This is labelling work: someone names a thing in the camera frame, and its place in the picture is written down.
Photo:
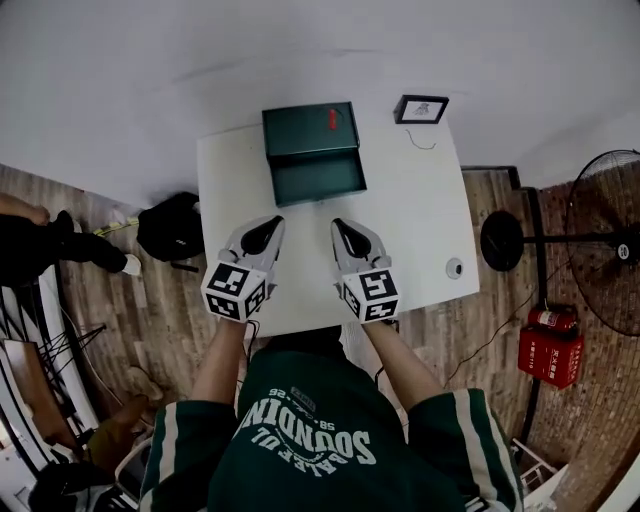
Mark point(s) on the person's left forearm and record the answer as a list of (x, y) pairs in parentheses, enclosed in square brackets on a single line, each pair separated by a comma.
[(220, 360)]

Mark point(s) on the white table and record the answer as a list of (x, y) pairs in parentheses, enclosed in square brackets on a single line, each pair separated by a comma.
[(425, 210)]

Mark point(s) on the black picture frame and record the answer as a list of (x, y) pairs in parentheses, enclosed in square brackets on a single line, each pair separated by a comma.
[(420, 110)]

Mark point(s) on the person's right forearm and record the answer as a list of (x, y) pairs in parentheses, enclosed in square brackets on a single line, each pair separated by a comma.
[(400, 365)]

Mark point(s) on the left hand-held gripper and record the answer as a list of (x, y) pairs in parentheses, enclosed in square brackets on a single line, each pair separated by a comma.
[(230, 290)]

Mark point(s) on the black white metal rack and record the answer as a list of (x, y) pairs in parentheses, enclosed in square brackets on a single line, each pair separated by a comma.
[(45, 380)]

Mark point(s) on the black backpack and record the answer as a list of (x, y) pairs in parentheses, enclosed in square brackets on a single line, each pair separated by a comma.
[(167, 230)]

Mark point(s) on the red fire extinguisher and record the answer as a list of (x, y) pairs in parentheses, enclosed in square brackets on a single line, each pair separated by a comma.
[(550, 318)]

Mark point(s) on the person's green printed shirt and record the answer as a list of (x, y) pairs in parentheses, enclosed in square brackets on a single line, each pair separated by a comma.
[(320, 450)]

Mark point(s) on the dark green box tray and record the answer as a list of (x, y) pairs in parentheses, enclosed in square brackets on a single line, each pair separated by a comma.
[(315, 180)]

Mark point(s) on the yellow black striped tape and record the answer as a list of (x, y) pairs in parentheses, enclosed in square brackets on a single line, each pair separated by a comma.
[(117, 226)]

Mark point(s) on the black standing fan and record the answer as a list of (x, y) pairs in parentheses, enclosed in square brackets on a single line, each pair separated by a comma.
[(605, 240)]

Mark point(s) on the red fire extinguisher box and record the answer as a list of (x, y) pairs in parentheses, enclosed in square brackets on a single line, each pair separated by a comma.
[(547, 357)]

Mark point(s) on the white wooden rack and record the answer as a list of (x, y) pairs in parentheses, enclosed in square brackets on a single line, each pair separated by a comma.
[(537, 465)]

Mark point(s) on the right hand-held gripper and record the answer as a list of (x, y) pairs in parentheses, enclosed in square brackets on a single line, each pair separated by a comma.
[(375, 295)]

